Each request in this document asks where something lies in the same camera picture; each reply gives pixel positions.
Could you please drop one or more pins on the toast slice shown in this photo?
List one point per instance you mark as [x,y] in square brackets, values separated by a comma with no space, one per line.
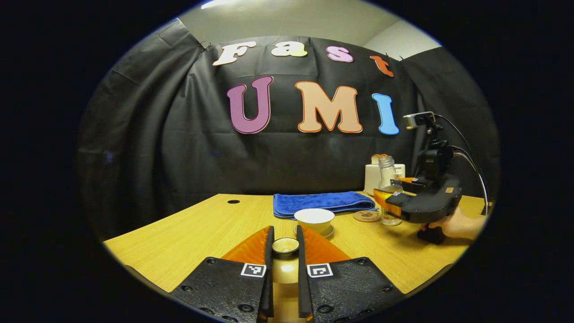
[376,158]

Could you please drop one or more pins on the cream ceramic teacup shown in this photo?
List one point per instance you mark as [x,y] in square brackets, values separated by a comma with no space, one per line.
[315,220]

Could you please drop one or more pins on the cream teacup lid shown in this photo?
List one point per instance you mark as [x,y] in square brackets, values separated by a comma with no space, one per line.
[285,269]

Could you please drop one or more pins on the clear water bottle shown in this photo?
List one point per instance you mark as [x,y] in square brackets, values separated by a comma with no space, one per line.
[386,168]

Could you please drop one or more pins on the black backdrop cloth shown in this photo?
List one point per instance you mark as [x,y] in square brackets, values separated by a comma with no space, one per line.
[179,134]

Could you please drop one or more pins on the ceiling light panel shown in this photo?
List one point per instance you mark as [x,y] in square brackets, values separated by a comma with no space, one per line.
[219,3]

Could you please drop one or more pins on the white toaster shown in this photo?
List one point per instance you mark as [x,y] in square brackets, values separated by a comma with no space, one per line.
[371,177]

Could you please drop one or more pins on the blue towel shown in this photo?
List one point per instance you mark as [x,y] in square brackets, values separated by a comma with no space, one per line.
[314,202]

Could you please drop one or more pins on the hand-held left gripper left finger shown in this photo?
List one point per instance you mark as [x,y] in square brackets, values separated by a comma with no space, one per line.
[224,287]

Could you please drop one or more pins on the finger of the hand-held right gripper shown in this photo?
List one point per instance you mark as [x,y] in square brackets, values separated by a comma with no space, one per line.
[383,199]
[412,181]

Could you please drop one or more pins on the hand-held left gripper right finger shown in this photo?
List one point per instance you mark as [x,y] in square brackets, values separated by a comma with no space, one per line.
[345,289]

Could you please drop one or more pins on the round brown coaster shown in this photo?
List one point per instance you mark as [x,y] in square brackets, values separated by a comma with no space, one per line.
[365,216]

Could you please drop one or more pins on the cream ceramic saucer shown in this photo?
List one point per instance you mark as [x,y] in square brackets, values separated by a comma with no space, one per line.
[329,233]

